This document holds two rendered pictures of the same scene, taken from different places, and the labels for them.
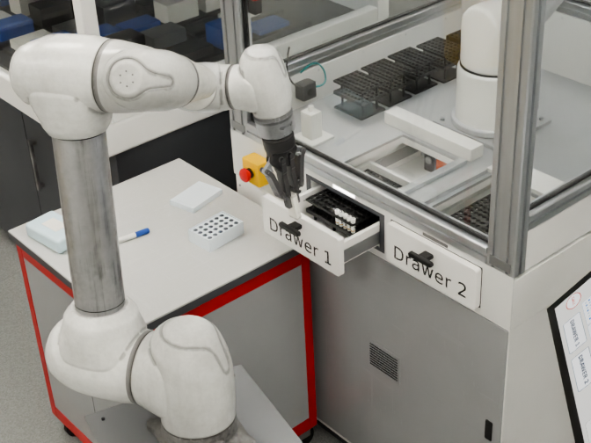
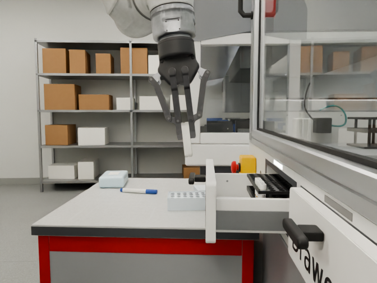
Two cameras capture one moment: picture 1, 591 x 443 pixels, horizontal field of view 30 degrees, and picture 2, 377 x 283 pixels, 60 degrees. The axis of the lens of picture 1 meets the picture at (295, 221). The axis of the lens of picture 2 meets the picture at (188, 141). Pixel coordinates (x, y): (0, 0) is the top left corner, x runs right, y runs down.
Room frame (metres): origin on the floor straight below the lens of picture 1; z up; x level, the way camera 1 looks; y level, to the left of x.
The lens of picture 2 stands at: (1.76, -0.44, 1.04)
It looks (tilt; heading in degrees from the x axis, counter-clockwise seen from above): 5 degrees down; 42
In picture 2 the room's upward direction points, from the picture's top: straight up
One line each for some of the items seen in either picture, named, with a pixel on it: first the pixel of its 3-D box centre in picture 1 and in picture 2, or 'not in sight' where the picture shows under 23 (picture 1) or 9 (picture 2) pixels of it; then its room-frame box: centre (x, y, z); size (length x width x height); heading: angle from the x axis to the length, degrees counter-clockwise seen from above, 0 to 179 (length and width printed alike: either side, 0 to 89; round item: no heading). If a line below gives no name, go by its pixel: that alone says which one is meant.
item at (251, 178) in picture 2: (331, 211); (256, 182); (2.37, -0.09, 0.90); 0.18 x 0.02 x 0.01; 39
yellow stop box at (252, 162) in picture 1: (255, 170); (246, 167); (2.64, 0.10, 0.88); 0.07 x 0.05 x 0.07; 39
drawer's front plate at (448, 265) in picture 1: (432, 264); (327, 259); (2.15, -0.32, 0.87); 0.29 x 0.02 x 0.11; 39
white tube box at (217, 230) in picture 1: (215, 231); (188, 200); (2.49, 0.21, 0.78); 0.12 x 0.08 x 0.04; 134
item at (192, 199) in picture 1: (196, 196); (212, 188); (2.69, 0.28, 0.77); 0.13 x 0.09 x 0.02; 142
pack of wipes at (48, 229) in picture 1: (55, 231); (114, 178); (2.52, 0.65, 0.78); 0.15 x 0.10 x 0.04; 46
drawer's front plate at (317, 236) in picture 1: (302, 234); (210, 192); (2.31, -0.01, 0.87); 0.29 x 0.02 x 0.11; 39
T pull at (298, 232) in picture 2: (424, 257); (304, 232); (2.13, -0.30, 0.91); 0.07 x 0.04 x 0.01; 39
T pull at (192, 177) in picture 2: (293, 227); (197, 178); (2.29, 0.01, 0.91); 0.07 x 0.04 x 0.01; 39
